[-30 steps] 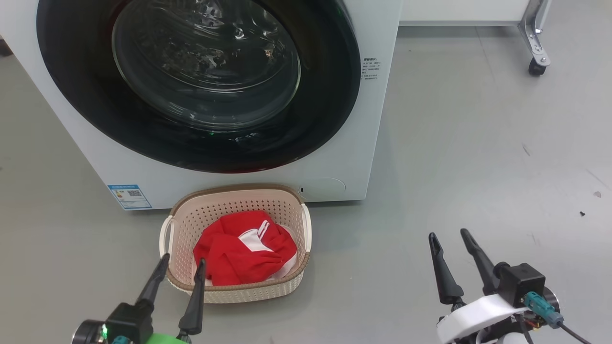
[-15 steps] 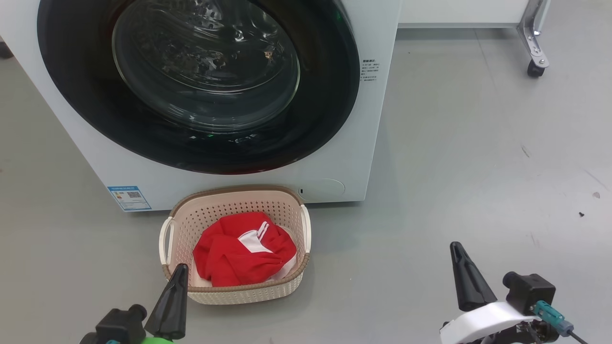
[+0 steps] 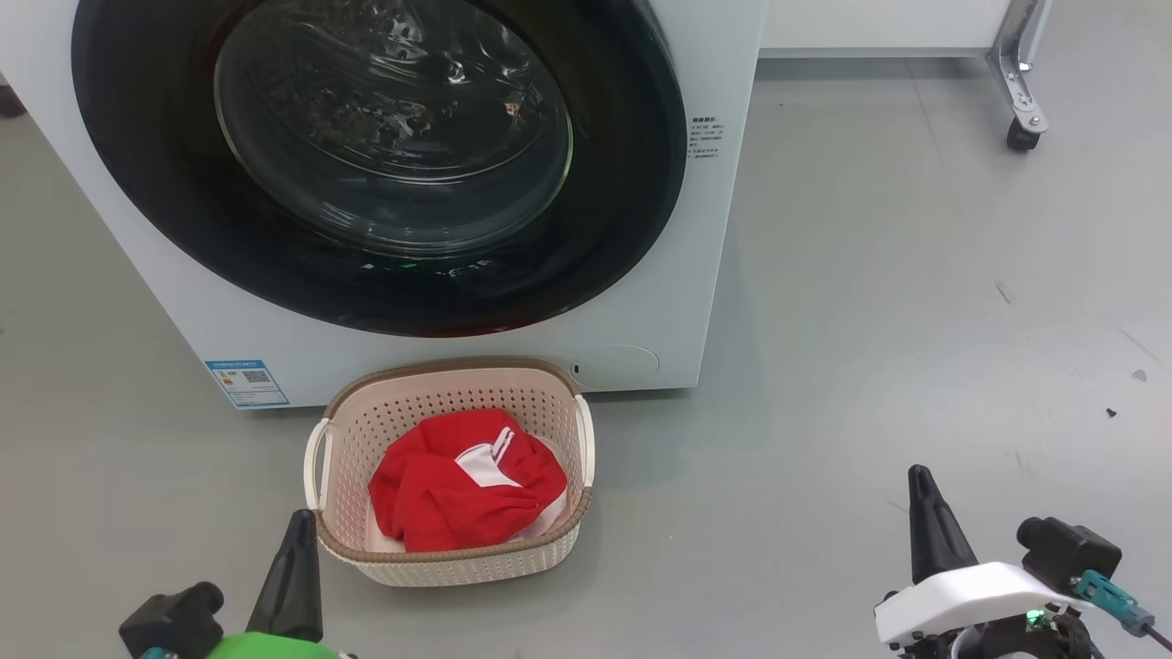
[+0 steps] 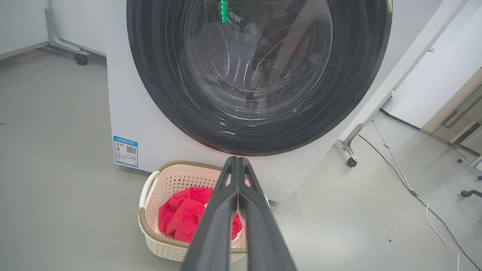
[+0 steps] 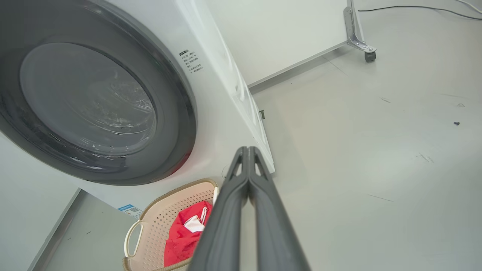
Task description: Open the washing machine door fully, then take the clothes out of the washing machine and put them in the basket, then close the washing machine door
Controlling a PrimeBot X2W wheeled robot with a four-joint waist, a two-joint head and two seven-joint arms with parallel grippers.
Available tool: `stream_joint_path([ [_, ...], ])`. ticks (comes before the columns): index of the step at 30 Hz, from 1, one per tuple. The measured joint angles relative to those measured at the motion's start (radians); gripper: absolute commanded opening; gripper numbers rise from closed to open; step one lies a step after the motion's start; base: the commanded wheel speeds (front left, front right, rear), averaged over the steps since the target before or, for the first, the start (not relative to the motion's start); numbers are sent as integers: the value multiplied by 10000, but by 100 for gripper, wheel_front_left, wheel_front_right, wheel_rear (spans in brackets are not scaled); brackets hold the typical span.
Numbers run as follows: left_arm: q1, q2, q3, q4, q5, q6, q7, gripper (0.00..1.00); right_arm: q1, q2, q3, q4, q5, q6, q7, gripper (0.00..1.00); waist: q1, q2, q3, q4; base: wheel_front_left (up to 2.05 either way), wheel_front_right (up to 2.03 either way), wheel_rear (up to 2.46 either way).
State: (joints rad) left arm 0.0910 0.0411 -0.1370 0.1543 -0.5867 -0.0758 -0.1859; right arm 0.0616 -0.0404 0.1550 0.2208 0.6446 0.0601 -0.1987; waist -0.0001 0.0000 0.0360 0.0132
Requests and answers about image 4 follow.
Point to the white front-load washing machine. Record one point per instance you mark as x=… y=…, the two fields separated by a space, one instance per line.
x=124 y=105

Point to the stainless steel washer drum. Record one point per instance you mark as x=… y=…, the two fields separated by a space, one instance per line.
x=260 y=64

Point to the blue energy label sticker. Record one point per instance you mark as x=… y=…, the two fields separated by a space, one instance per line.
x=125 y=151

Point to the red and white garment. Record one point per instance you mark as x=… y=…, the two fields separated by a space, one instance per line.
x=180 y=218

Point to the grey chair base with casters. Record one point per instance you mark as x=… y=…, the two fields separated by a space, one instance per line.
x=472 y=165

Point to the white partition stand with caster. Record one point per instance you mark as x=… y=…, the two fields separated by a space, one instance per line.
x=410 y=64

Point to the cream perforated laundry basket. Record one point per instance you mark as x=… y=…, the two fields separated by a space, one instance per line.
x=158 y=244

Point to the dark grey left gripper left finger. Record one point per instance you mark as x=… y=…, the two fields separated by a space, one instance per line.
x=214 y=233

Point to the beige wooden cabinet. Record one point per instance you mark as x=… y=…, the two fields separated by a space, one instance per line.
x=459 y=113

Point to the grey partition stand with caster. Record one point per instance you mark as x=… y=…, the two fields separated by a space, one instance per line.
x=56 y=39

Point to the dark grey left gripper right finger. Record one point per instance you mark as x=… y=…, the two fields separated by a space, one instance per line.
x=261 y=233

